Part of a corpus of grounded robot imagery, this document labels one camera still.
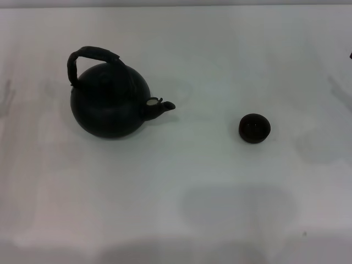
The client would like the black round teapot with handle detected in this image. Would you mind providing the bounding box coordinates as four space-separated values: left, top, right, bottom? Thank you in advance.
65 46 176 141

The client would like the small dark teacup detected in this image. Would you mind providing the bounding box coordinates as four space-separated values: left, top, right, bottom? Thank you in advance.
238 113 272 144

